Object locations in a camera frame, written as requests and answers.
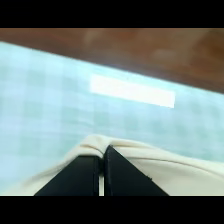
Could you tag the cream shirt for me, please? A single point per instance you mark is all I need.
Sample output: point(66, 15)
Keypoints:
point(173, 175)

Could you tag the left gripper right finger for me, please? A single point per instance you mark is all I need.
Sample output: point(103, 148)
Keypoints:
point(127, 178)

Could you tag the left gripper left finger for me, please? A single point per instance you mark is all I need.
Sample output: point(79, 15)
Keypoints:
point(77, 178)

